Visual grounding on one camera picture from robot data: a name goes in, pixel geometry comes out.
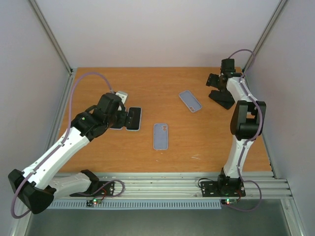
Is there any light blue phone case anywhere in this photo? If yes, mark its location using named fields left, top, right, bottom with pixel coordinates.
left=126, top=107, right=143, bottom=131

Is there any black phone white edge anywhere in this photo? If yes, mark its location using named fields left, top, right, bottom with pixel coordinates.
left=126, top=107, right=142, bottom=130

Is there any lavender phone case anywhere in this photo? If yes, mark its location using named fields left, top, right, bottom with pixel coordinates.
left=110, top=124, right=123, bottom=130

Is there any black phone case top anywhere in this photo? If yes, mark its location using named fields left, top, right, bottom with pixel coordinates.
left=209, top=90, right=235, bottom=103

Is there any black phone case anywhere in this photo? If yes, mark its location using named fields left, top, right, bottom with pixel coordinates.
left=209, top=90, right=235, bottom=103
left=218, top=101, right=235, bottom=110

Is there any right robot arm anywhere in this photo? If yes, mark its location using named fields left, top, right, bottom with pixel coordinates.
left=200, top=58, right=266, bottom=198

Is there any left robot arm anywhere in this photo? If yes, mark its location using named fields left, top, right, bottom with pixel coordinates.
left=8, top=91, right=128, bottom=219

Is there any left controller board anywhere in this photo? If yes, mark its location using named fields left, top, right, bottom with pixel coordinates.
left=86, top=199, right=102, bottom=207

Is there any controller board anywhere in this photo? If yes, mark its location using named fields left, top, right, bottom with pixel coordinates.
left=86, top=199, right=102, bottom=207
left=221, top=198, right=240, bottom=206

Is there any right controller board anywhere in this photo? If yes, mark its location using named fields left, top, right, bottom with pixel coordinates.
left=221, top=198, right=240, bottom=206

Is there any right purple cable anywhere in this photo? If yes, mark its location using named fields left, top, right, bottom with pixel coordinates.
left=226, top=49, right=263, bottom=212

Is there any purple cable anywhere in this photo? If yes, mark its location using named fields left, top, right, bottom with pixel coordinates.
left=226, top=49, right=263, bottom=212
left=11, top=72, right=115, bottom=219

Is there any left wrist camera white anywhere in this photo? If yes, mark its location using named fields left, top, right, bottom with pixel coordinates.
left=115, top=91, right=128, bottom=104

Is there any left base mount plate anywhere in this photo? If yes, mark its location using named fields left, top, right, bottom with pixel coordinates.
left=95, top=181, right=115, bottom=196

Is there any base mount plate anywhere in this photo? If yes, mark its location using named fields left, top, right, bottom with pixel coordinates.
left=95, top=181, right=115, bottom=196
left=197, top=180, right=246, bottom=198

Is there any grey slotted cable duct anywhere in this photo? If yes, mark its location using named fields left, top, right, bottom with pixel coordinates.
left=48, top=199, right=221, bottom=210

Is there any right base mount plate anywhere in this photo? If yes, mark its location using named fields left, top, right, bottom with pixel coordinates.
left=197, top=180, right=246, bottom=198

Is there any aluminium rail frame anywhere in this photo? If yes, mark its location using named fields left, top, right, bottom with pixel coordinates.
left=49, top=172, right=293, bottom=200

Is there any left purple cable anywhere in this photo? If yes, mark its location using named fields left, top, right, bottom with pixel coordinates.
left=11, top=72, right=115, bottom=219

